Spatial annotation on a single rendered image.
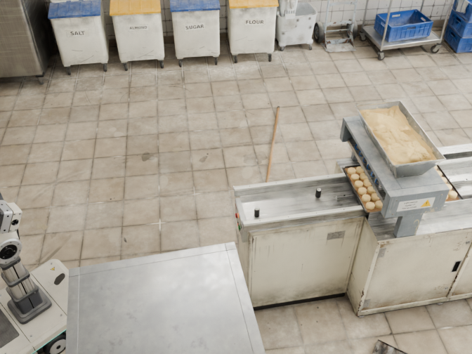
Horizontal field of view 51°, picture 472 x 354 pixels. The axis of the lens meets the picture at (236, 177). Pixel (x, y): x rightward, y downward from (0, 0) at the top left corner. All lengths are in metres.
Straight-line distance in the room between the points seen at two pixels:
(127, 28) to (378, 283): 3.88
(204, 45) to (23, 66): 1.97
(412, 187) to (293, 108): 2.76
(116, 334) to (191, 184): 3.12
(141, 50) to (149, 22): 0.36
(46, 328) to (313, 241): 1.70
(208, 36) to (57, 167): 2.28
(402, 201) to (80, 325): 1.84
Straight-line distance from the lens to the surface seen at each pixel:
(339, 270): 3.35
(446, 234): 3.11
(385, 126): 2.94
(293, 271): 3.22
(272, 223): 2.84
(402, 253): 3.10
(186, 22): 5.77
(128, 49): 5.92
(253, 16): 5.82
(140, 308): 1.39
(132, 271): 1.46
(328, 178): 3.13
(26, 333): 3.38
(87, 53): 5.99
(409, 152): 2.79
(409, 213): 2.82
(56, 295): 3.48
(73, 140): 5.09
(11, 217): 2.62
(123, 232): 4.06
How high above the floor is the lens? 2.96
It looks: 42 degrees down
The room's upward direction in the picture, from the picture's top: straight up
